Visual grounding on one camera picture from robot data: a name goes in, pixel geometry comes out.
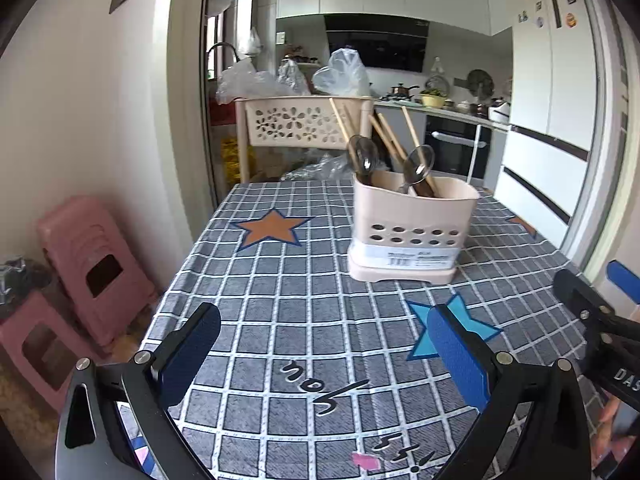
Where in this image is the pink plastic stool stack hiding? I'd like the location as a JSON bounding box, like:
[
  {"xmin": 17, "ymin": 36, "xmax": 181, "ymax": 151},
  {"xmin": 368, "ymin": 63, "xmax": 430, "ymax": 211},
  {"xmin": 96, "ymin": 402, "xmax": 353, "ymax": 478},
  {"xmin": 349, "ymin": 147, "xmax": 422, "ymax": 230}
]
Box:
[{"xmin": 37, "ymin": 195, "xmax": 158, "ymax": 348}]

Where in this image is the steel kitchen faucet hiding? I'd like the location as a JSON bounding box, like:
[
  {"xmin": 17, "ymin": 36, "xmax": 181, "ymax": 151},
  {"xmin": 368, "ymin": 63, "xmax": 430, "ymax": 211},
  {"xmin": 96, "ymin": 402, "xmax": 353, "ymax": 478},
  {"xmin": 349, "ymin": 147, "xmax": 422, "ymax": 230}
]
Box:
[{"xmin": 207, "ymin": 42, "xmax": 241, "ymax": 78}]

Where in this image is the crumpled clear plastic wrap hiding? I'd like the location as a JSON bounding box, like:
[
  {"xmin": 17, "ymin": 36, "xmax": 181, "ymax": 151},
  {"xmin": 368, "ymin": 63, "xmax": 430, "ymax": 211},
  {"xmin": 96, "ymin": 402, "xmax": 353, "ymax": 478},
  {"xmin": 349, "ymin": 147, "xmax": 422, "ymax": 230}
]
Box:
[{"xmin": 280, "ymin": 155, "xmax": 356, "ymax": 182}]

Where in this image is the white refrigerator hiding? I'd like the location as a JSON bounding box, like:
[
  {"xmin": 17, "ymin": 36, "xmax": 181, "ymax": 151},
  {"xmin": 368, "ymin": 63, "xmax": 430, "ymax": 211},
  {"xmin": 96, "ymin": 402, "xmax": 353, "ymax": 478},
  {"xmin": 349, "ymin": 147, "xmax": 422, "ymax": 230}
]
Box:
[{"xmin": 495, "ymin": 0, "xmax": 601, "ymax": 251}]

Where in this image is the yellow patterned wooden chopstick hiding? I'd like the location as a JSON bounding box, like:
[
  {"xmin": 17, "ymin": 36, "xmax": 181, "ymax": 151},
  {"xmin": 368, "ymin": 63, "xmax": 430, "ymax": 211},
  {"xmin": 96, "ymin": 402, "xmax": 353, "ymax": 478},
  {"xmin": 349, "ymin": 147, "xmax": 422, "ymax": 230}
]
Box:
[{"xmin": 402, "ymin": 106, "xmax": 442, "ymax": 197}]

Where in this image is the beige plastic storage rack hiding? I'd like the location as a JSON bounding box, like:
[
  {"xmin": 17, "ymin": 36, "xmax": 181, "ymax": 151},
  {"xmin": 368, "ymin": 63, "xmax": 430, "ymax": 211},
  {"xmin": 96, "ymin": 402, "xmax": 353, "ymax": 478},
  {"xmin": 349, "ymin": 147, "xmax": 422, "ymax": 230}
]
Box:
[{"xmin": 235, "ymin": 95, "xmax": 376, "ymax": 186}]

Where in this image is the black range hood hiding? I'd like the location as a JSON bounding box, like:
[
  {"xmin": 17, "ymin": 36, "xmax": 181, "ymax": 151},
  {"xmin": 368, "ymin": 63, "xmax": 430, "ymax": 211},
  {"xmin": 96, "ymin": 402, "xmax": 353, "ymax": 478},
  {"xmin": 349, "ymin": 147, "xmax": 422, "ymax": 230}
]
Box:
[{"xmin": 324, "ymin": 14, "xmax": 432, "ymax": 73}]

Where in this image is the black trash bag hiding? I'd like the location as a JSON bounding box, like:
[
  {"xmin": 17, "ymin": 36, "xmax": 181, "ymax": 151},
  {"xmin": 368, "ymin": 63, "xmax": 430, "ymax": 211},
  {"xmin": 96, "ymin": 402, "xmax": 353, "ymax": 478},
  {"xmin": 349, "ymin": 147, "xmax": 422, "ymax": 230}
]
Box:
[{"xmin": 0, "ymin": 256, "xmax": 53, "ymax": 318}]

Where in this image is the beige plastic utensil holder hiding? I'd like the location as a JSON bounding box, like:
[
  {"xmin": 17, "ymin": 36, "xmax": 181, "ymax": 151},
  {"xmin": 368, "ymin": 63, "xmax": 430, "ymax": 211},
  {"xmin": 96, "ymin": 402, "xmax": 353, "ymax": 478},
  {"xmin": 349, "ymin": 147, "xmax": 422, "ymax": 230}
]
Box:
[{"xmin": 347, "ymin": 170, "xmax": 481, "ymax": 285}]

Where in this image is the white hanging plastic bag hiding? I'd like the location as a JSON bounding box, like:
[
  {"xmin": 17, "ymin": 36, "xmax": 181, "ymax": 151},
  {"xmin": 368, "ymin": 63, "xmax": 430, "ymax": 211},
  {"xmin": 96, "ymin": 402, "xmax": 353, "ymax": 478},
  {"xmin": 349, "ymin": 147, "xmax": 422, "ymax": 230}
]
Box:
[{"xmin": 236, "ymin": 26, "xmax": 263, "ymax": 57}]

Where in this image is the grey kitchen base cabinet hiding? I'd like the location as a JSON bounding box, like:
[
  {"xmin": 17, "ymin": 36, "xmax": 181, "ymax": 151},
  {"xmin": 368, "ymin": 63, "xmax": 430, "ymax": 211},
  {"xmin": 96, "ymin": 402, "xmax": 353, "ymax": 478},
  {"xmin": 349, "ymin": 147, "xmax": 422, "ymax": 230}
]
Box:
[{"xmin": 375, "ymin": 102, "xmax": 429, "ymax": 161}]

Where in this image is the gold foil packaging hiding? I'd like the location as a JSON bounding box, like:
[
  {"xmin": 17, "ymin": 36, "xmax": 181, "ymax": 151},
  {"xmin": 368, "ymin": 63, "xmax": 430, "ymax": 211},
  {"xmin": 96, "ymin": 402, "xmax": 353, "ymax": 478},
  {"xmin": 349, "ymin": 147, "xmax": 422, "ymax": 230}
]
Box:
[{"xmin": 220, "ymin": 135, "xmax": 241, "ymax": 186}]

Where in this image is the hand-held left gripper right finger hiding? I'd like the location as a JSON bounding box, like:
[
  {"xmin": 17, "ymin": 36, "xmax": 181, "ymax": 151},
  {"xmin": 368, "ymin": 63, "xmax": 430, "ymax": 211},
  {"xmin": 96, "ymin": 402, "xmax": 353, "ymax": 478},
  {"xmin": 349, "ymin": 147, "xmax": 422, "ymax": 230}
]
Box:
[{"xmin": 427, "ymin": 305, "xmax": 593, "ymax": 480}]

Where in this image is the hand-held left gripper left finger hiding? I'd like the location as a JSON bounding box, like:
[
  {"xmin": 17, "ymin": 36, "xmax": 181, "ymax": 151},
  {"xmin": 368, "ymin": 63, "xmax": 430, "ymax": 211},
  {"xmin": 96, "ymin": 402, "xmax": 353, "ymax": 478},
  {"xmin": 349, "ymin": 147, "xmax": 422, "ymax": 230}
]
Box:
[{"xmin": 55, "ymin": 302, "xmax": 223, "ymax": 480}]

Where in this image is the round wire strainer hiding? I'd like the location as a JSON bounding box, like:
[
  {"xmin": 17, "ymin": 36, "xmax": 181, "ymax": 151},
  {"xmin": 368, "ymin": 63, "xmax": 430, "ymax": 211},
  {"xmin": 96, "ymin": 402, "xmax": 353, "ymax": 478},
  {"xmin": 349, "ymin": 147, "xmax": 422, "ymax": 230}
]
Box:
[{"xmin": 466, "ymin": 69, "xmax": 495, "ymax": 106}]

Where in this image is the white sliding door frame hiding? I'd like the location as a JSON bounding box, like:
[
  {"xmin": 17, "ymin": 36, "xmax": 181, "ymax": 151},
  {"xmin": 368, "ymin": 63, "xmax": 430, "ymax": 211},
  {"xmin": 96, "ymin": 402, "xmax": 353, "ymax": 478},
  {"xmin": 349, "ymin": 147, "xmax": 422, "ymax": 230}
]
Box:
[
  {"xmin": 170, "ymin": 0, "xmax": 236, "ymax": 211},
  {"xmin": 575, "ymin": 0, "xmax": 640, "ymax": 281}
]

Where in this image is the group of fridge magnets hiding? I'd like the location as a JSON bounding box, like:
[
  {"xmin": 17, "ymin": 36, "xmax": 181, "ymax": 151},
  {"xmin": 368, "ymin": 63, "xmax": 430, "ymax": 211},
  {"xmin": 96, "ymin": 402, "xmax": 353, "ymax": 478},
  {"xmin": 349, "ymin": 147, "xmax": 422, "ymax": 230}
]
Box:
[{"xmin": 517, "ymin": 0, "xmax": 583, "ymax": 28}]

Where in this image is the grey checked tablecloth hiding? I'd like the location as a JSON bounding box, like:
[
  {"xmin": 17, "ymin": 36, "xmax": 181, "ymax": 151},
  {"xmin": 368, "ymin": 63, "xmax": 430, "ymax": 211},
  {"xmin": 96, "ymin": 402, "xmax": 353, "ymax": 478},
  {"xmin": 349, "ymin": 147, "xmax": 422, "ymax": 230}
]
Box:
[{"xmin": 140, "ymin": 180, "xmax": 640, "ymax": 480}]

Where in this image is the person's right hand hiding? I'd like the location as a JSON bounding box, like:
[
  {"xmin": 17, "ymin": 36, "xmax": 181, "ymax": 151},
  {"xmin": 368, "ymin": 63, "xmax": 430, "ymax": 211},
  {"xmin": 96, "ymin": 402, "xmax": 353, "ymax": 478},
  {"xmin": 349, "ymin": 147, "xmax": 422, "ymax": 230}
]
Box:
[{"xmin": 592, "ymin": 400, "xmax": 633, "ymax": 468}]

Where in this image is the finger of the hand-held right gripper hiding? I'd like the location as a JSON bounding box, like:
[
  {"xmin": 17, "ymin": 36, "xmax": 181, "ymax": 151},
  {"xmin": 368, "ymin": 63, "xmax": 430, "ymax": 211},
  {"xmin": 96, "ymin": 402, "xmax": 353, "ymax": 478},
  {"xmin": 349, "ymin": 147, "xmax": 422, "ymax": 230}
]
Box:
[
  {"xmin": 554, "ymin": 269, "xmax": 616, "ymax": 322},
  {"xmin": 606, "ymin": 260, "xmax": 640, "ymax": 305}
]

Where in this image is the black built-in oven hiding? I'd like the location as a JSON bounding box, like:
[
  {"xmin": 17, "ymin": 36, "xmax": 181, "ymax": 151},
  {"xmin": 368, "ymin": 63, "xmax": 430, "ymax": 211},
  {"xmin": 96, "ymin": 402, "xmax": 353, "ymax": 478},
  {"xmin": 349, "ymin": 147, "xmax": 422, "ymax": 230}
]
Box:
[{"xmin": 424, "ymin": 114, "xmax": 493, "ymax": 183}]

